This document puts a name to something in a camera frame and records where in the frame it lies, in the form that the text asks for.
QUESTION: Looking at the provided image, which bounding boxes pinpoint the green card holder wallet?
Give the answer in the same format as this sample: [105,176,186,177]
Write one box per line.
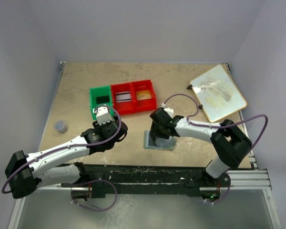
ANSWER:
[143,130,177,150]

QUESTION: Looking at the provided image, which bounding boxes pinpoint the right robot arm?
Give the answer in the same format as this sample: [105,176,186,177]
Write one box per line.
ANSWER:
[150,108,252,179]

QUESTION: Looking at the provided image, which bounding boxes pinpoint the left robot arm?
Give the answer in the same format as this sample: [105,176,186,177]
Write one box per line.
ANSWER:
[1,120,128,199]

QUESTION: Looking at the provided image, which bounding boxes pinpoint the black card in green bin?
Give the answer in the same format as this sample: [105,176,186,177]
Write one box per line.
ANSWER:
[96,95,110,104]

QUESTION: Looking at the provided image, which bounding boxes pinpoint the orange credit card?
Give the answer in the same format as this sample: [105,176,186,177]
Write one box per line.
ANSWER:
[135,90,152,101]

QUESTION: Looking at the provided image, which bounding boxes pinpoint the white striped card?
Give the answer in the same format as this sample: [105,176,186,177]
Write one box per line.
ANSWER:
[115,91,132,103]

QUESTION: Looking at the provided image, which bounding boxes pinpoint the right red plastic bin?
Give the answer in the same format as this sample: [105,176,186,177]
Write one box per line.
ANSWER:
[131,79,157,113]

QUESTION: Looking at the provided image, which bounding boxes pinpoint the red plastic bin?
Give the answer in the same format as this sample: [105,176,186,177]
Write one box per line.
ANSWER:
[131,79,157,113]
[110,83,135,115]

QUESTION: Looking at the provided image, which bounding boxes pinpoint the green plastic bin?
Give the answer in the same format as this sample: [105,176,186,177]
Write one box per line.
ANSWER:
[89,85,113,120]

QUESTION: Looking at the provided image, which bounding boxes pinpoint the middle red plastic bin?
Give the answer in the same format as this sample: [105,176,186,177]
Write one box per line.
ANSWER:
[110,83,135,115]

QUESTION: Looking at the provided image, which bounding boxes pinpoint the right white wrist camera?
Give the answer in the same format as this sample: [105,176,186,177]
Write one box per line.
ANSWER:
[161,103,174,118]

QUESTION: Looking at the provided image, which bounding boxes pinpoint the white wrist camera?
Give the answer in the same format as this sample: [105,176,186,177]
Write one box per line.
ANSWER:
[161,103,174,118]
[93,105,113,125]

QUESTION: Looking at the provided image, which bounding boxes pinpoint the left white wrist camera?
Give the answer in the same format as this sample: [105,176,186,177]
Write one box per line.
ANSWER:
[93,105,113,125]

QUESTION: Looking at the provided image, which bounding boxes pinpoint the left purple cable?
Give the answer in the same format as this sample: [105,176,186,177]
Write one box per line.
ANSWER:
[1,105,122,194]

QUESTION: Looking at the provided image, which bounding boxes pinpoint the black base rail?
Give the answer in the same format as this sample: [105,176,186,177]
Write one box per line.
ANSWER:
[62,162,231,198]

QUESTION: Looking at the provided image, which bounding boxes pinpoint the whiteboard with wooden frame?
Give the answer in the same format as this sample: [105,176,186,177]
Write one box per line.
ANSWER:
[190,64,247,123]

